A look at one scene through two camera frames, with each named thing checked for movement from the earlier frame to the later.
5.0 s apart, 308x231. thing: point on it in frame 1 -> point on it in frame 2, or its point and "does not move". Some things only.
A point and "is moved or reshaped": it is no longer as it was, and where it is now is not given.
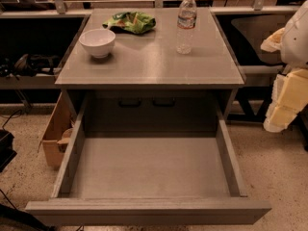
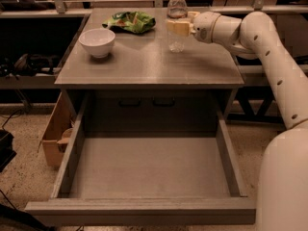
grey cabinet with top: (138, 83) does not move
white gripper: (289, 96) -> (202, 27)
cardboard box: (59, 133) does not move
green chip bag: (134, 22) does not move
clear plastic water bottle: (186, 24) is moved or reshaped
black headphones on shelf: (28, 64) does not move
